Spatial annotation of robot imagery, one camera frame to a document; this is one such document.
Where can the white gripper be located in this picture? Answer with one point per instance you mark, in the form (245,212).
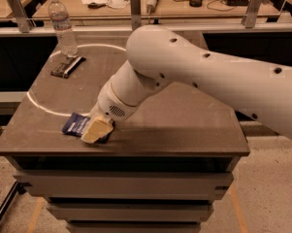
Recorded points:
(111,106)

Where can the blue rxbar blueberry wrapper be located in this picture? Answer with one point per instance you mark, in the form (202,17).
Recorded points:
(76,124)

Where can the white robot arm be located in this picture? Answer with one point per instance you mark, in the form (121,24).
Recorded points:
(157,57)

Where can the clear plastic water bottle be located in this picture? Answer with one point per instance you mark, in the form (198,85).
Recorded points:
(62,26)

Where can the stacked grey table base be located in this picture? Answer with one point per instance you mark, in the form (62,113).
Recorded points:
(128,202)

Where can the dark brown snack bar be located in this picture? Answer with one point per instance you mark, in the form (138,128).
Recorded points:
(65,68)

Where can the black table leg stand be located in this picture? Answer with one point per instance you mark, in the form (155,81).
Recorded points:
(16,188)

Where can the small black device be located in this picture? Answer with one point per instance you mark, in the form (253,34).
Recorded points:
(95,5)

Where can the white face mask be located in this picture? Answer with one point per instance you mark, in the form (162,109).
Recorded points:
(117,4)

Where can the white handheld tool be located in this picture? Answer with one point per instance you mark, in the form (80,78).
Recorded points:
(151,5)

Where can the left metal bracket post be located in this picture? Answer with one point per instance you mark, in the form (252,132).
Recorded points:
(23,22)

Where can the metal bracket post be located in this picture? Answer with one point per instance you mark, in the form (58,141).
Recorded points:
(136,18)
(23,22)
(249,19)

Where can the middle metal bracket post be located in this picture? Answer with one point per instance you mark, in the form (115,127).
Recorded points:
(136,18)

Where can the right metal bracket post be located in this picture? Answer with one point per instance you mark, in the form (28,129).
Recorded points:
(249,19)

